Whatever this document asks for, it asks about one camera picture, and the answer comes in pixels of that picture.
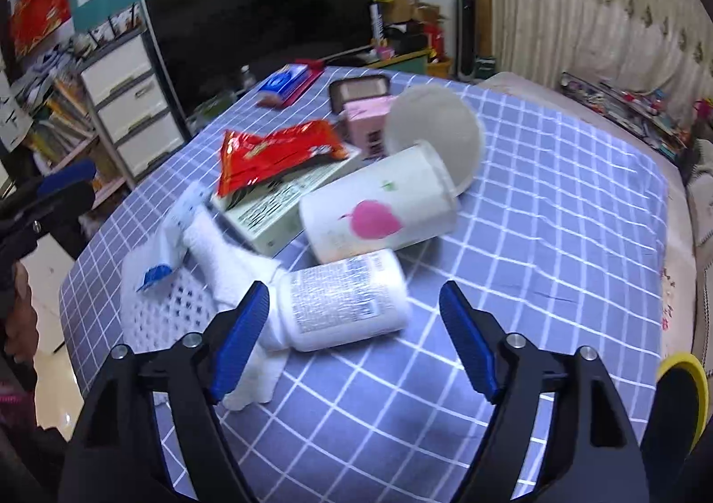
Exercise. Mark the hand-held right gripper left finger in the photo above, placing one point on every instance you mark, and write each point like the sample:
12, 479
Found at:
242, 336

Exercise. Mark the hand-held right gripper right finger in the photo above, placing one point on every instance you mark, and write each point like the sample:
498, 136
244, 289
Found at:
470, 341

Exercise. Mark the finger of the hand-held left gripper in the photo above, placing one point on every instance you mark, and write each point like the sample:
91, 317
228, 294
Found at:
67, 180

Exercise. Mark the white knitted cloth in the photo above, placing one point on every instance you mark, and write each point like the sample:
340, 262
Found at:
217, 252

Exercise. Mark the white pill bottle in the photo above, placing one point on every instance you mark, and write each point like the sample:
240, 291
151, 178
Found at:
340, 297

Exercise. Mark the green and white box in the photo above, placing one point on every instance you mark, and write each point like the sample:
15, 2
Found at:
273, 213

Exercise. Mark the red snack bag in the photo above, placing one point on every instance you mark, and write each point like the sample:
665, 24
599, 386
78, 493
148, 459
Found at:
267, 152

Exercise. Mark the yellow rimmed trash bin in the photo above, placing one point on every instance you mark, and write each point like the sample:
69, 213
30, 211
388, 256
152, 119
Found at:
682, 369

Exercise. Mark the pink carton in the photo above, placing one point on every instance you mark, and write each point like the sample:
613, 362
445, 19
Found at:
365, 119

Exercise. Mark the person's left forearm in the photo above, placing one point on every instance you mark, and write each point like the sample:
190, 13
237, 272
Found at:
16, 313

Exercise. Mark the pile of books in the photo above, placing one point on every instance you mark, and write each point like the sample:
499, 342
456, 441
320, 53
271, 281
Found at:
55, 113

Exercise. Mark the white drawer cabinet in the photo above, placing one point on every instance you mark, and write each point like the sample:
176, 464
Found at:
133, 107

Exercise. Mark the blue checked tablecloth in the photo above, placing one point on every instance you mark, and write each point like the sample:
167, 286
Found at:
557, 213

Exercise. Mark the white cup with pink print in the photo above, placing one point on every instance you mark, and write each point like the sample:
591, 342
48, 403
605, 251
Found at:
390, 191

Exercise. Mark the grey paper bowl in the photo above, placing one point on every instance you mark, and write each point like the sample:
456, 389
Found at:
434, 124

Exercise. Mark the floral bench cover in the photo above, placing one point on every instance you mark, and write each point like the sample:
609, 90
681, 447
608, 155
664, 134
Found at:
679, 235

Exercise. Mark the blue packet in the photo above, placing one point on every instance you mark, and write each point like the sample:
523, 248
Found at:
281, 82

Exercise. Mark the large black television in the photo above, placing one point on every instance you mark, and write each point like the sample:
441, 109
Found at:
250, 18

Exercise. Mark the red flat packet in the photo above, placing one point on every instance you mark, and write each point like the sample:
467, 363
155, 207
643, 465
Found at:
312, 77

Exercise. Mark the dark rectangular tray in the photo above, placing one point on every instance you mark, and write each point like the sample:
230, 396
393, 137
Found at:
359, 88

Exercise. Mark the pile of magazines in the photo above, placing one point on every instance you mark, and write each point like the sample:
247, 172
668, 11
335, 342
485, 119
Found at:
624, 102

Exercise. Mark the red fire extinguisher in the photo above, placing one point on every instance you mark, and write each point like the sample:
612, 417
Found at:
435, 43

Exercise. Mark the black tower fan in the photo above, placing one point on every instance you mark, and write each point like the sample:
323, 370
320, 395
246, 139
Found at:
468, 29

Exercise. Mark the cardboard boxes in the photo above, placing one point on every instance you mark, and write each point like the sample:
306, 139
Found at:
401, 7

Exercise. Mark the beige patterned curtain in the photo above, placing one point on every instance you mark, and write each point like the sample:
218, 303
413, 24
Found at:
585, 13

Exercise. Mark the red wall poster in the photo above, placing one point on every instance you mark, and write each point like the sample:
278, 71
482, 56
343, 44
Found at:
42, 15

